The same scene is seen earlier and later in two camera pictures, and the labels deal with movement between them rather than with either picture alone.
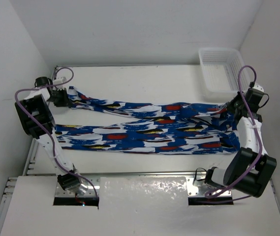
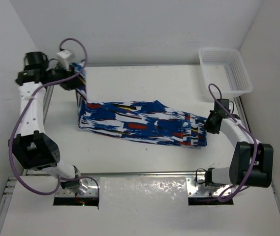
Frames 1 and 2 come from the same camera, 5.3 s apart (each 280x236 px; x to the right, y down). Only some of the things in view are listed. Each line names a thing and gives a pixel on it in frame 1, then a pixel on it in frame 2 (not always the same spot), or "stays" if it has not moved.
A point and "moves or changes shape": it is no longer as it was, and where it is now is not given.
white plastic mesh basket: (220, 68) stays
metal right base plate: (199, 187) stays
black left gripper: (66, 101) -> (71, 83)
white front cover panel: (139, 206) stays
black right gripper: (230, 106) -> (206, 126)
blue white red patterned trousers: (182, 127) moves or changes shape
